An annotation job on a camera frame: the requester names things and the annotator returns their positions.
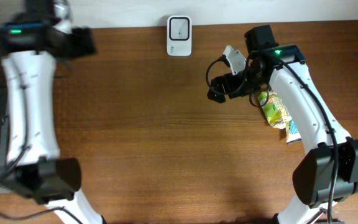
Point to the green tea carton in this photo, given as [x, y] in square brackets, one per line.
[276, 113]

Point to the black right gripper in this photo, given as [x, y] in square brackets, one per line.
[225, 79]

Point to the white barcode scanner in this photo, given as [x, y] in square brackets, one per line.
[179, 36]

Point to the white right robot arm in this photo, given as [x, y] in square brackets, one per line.
[328, 174]

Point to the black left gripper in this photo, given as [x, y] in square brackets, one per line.
[86, 37]

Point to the yellow snack bag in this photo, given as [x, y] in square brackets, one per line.
[292, 132]

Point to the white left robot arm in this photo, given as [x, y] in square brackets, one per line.
[33, 42]

